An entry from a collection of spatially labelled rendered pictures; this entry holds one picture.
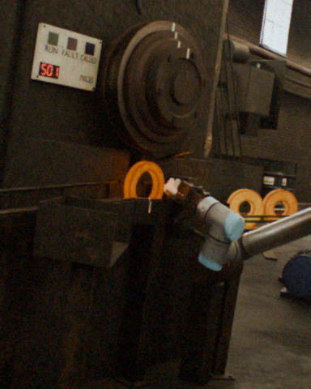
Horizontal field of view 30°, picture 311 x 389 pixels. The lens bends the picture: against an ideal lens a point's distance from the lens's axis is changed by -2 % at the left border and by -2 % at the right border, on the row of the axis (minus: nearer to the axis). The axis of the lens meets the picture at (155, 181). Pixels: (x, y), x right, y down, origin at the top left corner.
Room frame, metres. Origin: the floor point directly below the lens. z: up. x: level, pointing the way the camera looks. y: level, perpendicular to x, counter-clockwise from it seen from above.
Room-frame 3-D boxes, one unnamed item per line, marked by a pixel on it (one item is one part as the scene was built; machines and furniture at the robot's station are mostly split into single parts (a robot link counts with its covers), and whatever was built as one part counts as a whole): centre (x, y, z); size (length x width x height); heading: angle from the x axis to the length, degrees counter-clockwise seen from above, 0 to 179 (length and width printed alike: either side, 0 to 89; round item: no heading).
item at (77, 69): (1.96, 0.34, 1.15); 0.26 x 0.02 x 0.18; 138
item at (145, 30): (2.14, 0.03, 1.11); 0.47 x 0.06 x 0.47; 138
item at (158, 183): (2.14, 0.04, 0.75); 0.18 x 0.03 x 0.18; 139
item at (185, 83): (2.08, -0.04, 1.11); 0.28 x 0.06 x 0.28; 138
